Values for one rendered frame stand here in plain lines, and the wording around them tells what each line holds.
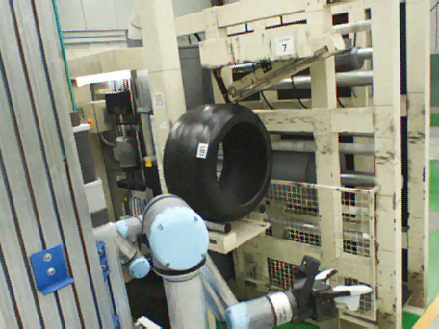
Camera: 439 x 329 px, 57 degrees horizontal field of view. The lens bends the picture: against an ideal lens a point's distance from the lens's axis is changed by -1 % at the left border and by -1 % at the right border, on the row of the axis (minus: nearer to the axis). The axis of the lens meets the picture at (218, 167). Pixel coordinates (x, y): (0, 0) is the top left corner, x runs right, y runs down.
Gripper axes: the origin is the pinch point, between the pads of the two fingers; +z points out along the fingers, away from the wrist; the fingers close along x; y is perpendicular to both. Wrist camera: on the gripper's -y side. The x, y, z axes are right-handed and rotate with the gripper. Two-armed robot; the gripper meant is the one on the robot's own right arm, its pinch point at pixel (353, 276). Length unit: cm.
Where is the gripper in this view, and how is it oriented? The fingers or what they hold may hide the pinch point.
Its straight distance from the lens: 115.0
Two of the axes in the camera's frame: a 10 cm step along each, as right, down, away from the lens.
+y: 1.6, 9.8, 1.1
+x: 3.0, 0.6, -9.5
